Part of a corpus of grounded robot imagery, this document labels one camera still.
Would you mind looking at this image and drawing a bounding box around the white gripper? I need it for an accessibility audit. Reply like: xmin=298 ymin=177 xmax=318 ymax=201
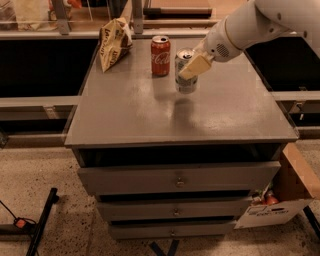
xmin=179 ymin=19 xmax=242 ymax=80

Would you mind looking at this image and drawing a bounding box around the silver green 7up can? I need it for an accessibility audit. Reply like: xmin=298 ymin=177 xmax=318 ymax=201
xmin=174 ymin=47 xmax=199 ymax=95

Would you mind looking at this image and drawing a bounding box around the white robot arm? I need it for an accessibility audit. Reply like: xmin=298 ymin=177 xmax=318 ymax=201
xmin=179 ymin=0 xmax=320 ymax=79

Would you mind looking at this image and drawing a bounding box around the red coke can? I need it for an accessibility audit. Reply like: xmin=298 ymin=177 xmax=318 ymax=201
xmin=151 ymin=35 xmax=171 ymax=76

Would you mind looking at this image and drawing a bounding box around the yellow chip bag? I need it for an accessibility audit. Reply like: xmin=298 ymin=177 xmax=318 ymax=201
xmin=98 ymin=18 xmax=133 ymax=72

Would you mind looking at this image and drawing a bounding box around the grey drawer cabinet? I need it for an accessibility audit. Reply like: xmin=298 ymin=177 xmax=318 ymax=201
xmin=65 ymin=39 xmax=297 ymax=228

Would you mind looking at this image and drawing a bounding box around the top grey drawer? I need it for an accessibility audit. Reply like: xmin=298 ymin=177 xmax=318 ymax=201
xmin=78 ymin=161 xmax=280 ymax=195

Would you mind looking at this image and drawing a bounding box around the grey drawer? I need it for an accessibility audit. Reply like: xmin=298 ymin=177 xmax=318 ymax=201
xmin=78 ymin=161 xmax=280 ymax=195
xmin=108 ymin=220 xmax=236 ymax=240
xmin=97 ymin=197 xmax=250 ymax=221

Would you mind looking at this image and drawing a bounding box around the middle grey drawer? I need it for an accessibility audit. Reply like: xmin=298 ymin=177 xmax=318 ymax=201
xmin=97 ymin=197 xmax=250 ymax=221

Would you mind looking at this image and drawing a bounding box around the red item in box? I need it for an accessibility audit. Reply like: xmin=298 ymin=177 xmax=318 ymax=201
xmin=265 ymin=190 xmax=278 ymax=205

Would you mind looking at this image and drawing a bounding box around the cardboard box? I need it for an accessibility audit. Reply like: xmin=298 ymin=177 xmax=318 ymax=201
xmin=236 ymin=143 xmax=320 ymax=229

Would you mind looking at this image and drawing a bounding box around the bottom grey drawer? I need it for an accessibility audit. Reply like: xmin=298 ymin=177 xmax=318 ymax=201
xmin=108 ymin=220 xmax=236 ymax=240

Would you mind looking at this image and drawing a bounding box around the black metal stand leg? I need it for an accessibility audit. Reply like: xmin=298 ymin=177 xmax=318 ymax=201
xmin=26 ymin=188 xmax=59 ymax=256

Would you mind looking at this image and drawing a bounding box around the metal railing frame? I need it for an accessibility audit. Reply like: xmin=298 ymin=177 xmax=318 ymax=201
xmin=0 ymin=0 xmax=248 ymax=41

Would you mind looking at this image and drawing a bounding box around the orange black cable plug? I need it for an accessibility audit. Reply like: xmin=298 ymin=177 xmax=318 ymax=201
xmin=14 ymin=217 xmax=36 ymax=231

